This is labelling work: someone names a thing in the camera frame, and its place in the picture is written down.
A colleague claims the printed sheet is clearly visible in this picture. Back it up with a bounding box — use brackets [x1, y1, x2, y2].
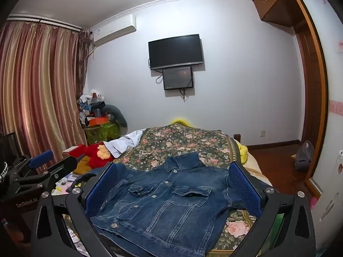
[53, 174, 79, 194]

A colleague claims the yellow blanket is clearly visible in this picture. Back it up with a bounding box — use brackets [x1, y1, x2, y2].
[171, 118, 250, 165]

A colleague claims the orange box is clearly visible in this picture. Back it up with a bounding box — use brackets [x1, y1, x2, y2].
[89, 116, 110, 126]

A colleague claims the small black wall monitor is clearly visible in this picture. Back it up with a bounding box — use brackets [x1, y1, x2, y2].
[162, 66, 194, 90]

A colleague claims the red and white box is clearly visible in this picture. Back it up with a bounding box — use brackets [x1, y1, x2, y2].
[62, 145, 86, 156]

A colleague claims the grey bolster pillow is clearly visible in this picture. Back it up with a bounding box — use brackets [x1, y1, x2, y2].
[103, 104, 128, 134]

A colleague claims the black wall television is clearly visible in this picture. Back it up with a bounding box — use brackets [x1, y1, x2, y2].
[148, 34, 204, 70]

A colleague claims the wooden overhead cabinet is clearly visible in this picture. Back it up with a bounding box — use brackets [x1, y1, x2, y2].
[252, 0, 304, 28]

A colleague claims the black studded cloth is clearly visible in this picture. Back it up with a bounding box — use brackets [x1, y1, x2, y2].
[0, 161, 9, 193]

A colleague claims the grey bag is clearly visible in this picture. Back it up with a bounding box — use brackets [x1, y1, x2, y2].
[295, 140, 315, 171]

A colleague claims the white cloth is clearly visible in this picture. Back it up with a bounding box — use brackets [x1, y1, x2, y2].
[104, 129, 146, 159]

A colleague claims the red plush toy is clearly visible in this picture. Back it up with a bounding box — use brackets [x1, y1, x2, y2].
[77, 143, 114, 170]

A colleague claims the floral bedspread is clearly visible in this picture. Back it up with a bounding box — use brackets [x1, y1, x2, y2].
[113, 124, 270, 257]

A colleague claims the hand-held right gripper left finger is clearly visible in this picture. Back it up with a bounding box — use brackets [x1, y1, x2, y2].
[30, 163, 118, 257]

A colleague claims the striped curtain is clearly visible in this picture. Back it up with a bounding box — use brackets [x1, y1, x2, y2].
[0, 21, 90, 173]

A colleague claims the pile of clothes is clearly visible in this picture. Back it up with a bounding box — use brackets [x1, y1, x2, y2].
[78, 88, 110, 126]

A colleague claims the white curtain rail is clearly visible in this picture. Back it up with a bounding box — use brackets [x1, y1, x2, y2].
[7, 15, 82, 31]

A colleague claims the brown cardboard box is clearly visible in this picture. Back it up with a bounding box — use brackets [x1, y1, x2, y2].
[72, 157, 93, 175]

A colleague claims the white sliding wardrobe door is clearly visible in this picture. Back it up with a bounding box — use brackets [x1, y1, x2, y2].
[293, 0, 343, 236]

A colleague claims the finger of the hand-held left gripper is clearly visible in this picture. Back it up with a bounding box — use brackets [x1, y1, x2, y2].
[15, 155, 79, 193]
[11, 151, 54, 178]

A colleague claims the white air conditioner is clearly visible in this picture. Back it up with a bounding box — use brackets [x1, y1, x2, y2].
[90, 14, 137, 49]

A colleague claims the wooden door frame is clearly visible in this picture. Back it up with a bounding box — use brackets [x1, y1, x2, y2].
[288, 0, 330, 197]

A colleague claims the blue denim jacket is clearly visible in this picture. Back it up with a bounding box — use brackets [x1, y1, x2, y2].
[68, 152, 245, 256]

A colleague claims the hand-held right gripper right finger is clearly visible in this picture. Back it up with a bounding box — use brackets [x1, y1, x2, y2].
[228, 161, 316, 257]

